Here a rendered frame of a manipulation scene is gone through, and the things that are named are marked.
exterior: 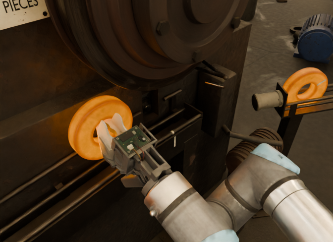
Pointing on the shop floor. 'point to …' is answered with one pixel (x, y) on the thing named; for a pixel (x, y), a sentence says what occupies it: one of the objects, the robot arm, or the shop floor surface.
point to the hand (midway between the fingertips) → (101, 122)
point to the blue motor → (316, 39)
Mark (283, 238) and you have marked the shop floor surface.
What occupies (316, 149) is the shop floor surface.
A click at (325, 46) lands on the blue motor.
